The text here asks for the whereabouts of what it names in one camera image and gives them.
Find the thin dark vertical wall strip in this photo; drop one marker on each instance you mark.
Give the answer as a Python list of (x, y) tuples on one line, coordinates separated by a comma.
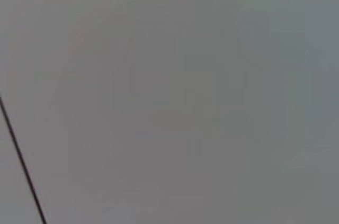
[(22, 165)]

